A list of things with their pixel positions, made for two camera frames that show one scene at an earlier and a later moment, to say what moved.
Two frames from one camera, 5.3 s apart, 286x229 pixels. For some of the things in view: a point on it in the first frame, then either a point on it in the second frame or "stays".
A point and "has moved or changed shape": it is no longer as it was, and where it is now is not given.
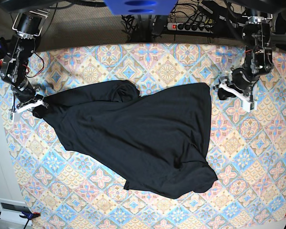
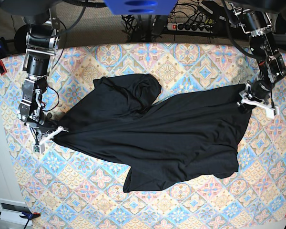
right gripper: (240, 85) to (258, 93)
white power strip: (190, 27) stays
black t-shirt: (154, 139) has moved or changed shape
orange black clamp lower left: (27, 214) stays
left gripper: (27, 100) to (44, 130)
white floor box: (10, 210) stays
